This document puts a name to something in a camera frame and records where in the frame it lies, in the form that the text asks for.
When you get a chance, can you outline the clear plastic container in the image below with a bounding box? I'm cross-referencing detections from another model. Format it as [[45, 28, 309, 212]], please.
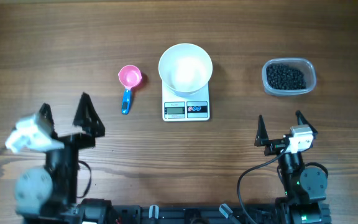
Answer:
[[262, 58, 317, 96]]

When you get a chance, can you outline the pink scoop with blue handle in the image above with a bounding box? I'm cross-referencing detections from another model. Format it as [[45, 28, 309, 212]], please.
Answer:
[[118, 65, 142, 114]]

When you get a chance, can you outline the white digital kitchen scale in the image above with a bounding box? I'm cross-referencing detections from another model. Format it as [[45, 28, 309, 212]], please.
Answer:
[[162, 83, 210, 122]]

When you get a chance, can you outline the black mounting rail base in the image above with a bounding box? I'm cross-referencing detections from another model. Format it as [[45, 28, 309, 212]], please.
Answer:
[[79, 203, 332, 224]]

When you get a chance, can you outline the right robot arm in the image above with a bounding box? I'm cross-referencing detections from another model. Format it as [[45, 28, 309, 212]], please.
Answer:
[[254, 111, 332, 223]]

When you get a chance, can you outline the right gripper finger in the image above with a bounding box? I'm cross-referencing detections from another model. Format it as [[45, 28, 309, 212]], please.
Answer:
[[254, 114, 269, 147], [295, 110, 318, 137]]

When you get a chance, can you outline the white bowl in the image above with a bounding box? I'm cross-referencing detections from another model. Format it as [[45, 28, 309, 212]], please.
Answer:
[[158, 43, 213, 95]]

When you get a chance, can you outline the black beans pile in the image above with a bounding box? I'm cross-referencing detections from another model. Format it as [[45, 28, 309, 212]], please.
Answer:
[[266, 63, 306, 90]]

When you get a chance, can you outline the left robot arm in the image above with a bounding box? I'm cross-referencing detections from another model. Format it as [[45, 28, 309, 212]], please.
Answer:
[[6, 93, 105, 223]]

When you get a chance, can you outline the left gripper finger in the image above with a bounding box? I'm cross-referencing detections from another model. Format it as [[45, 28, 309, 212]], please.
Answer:
[[73, 92, 105, 138], [39, 103, 55, 137]]

